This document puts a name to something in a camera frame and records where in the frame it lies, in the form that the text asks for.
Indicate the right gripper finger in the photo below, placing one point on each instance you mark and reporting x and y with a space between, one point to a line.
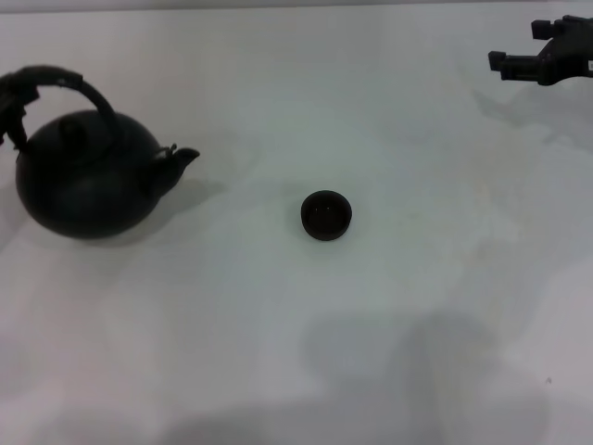
542 29
519 67

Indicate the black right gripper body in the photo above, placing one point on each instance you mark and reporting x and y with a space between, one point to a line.
570 51

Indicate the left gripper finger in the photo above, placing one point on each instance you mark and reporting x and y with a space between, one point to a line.
18 92

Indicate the small dark brown teacup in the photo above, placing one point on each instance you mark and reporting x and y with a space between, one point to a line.
326 215

